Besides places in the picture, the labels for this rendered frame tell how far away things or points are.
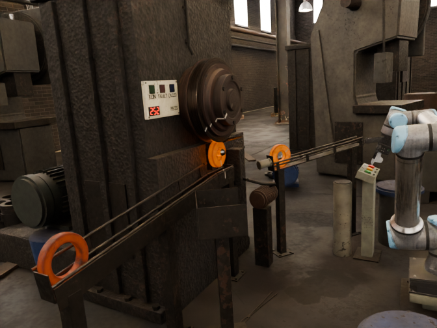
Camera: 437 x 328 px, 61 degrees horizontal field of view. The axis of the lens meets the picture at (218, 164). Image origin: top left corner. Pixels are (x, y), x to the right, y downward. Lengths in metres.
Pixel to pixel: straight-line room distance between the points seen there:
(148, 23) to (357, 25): 3.06
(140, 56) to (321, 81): 3.18
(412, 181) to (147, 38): 1.39
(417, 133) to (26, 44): 5.46
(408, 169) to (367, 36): 2.88
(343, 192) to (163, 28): 1.51
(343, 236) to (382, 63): 2.13
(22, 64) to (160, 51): 4.32
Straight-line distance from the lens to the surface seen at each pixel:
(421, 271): 2.24
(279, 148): 2.52
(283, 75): 10.99
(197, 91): 1.93
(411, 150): 1.75
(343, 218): 2.63
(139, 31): 1.86
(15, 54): 6.08
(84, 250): 1.47
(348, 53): 4.60
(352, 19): 4.62
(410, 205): 1.96
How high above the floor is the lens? 1.20
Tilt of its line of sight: 12 degrees down
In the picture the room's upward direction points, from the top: 4 degrees counter-clockwise
